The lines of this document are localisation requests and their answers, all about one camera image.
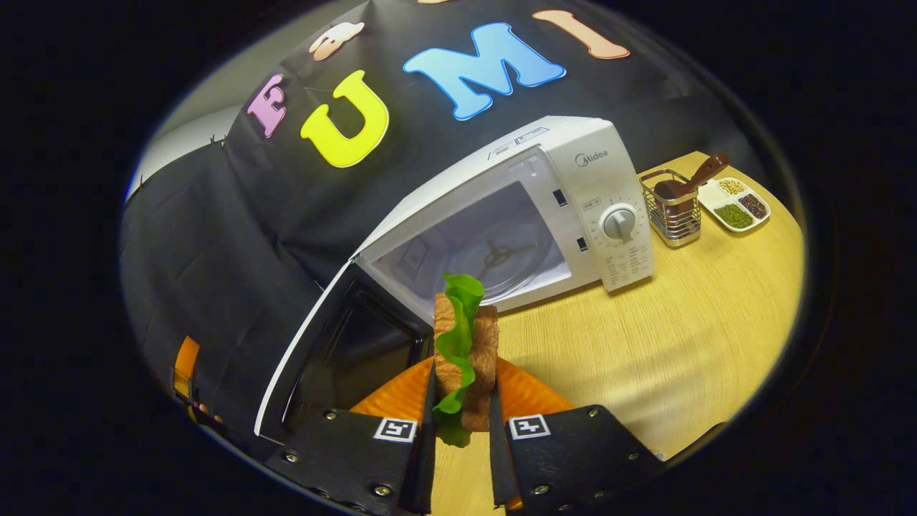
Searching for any lettuce sandwich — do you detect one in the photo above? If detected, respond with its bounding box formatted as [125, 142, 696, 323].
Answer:
[432, 272, 500, 449]

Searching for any white divided bean dish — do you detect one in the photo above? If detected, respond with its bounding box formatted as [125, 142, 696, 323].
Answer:
[698, 177, 772, 234]

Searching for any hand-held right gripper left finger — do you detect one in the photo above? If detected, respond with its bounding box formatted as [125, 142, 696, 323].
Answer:
[261, 356, 438, 515]

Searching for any white microwave oven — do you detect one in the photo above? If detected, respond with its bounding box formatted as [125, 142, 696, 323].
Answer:
[254, 116, 656, 445]

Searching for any brown wooden spoon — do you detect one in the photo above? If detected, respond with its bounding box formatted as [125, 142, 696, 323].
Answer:
[655, 153, 731, 216]

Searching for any metal wire basket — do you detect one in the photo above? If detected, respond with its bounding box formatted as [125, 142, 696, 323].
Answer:
[639, 168, 703, 248]

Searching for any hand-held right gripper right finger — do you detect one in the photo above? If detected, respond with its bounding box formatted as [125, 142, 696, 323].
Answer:
[489, 356, 667, 513]

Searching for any glass turntable plate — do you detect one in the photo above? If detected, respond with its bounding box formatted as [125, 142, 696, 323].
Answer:
[444, 222, 557, 302]

